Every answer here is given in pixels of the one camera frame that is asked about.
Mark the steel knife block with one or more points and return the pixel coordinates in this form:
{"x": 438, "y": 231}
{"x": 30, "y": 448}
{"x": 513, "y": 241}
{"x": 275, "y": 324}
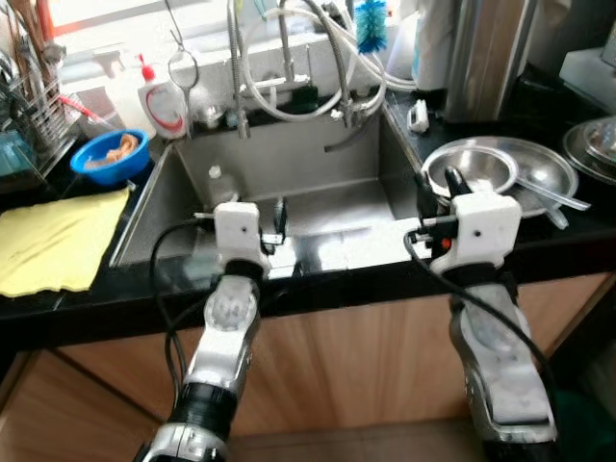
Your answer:
{"x": 481, "y": 58}

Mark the wide stainless steel plate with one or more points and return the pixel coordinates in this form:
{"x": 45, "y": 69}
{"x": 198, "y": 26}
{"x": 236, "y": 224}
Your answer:
{"x": 576, "y": 156}

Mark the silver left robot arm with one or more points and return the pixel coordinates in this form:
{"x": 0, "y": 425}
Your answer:
{"x": 221, "y": 327}

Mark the blue plastic bowl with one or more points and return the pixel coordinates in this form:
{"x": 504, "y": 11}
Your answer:
{"x": 125, "y": 174}

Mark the blue bottle brush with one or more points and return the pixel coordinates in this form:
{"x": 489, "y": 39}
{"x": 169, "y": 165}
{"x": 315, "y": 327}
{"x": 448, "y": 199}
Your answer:
{"x": 371, "y": 29}

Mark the white countertop appliance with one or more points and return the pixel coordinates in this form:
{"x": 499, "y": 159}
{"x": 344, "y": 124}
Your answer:
{"x": 587, "y": 72}

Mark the brown wooden cabinet door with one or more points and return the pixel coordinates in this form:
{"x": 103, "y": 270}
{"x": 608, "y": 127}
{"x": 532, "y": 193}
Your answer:
{"x": 366, "y": 366}
{"x": 38, "y": 414}

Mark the white water tube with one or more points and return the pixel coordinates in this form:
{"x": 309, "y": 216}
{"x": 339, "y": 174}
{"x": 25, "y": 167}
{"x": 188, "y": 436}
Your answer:
{"x": 289, "y": 117}
{"x": 399, "y": 82}

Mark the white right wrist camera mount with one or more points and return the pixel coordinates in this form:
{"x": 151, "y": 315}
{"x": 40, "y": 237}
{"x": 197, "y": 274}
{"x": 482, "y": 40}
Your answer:
{"x": 481, "y": 226}

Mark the green bin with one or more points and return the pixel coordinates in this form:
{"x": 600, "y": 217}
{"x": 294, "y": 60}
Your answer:
{"x": 587, "y": 423}

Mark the steel faucet mixer pipe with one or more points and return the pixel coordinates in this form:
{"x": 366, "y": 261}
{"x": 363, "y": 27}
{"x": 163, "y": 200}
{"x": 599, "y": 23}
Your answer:
{"x": 287, "y": 48}

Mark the beige rag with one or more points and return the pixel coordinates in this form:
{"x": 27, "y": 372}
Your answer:
{"x": 111, "y": 152}

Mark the shallow stainless steel bowl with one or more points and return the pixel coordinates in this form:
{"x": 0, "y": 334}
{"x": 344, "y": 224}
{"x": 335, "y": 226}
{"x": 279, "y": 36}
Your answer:
{"x": 602, "y": 140}

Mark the yellow cloth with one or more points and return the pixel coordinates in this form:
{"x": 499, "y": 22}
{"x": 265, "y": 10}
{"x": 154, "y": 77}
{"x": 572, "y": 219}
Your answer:
{"x": 53, "y": 241}

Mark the tiny steel bowl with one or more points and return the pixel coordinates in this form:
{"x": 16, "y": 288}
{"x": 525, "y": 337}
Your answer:
{"x": 210, "y": 115}

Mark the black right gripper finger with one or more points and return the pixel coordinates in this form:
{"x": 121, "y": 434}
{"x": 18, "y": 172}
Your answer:
{"x": 423, "y": 191}
{"x": 456, "y": 181}

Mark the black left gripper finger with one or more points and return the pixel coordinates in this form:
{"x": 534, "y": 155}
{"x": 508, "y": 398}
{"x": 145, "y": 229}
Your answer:
{"x": 281, "y": 214}

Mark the large stainless steel bowl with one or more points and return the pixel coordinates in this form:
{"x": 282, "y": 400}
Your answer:
{"x": 544, "y": 164}

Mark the white spray bottle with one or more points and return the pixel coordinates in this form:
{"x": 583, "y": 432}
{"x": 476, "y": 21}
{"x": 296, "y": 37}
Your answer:
{"x": 120, "y": 91}

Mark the stainless steel sink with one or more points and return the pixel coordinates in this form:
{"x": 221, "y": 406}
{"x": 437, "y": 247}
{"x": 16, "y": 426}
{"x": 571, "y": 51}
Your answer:
{"x": 318, "y": 154}

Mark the small white plastic holder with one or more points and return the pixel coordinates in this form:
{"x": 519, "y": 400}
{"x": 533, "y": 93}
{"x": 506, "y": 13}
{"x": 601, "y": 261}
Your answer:
{"x": 419, "y": 115}

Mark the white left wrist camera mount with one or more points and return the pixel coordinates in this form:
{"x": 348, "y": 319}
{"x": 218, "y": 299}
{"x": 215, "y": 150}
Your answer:
{"x": 236, "y": 231}

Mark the dark green sponge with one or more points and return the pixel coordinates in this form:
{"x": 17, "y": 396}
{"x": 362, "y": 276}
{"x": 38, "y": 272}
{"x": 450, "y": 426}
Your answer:
{"x": 308, "y": 96}

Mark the small stainless steel bowl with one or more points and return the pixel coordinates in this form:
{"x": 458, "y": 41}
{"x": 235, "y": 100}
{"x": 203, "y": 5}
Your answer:
{"x": 486, "y": 171}

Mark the clear plastic bottle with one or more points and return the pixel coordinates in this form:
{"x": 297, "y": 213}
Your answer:
{"x": 223, "y": 185}

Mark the stainless steel spoon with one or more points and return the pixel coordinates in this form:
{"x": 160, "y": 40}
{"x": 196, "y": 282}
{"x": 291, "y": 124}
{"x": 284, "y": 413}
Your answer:
{"x": 563, "y": 197}

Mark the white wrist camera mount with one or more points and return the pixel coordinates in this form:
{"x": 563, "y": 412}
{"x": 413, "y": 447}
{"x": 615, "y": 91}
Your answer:
{"x": 236, "y": 231}
{"x": 481, "y": 226}

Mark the white dish soap bottle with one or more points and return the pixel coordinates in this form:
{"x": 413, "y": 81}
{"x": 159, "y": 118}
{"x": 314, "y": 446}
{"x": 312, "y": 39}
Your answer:
{"x": 166, "y": 111}

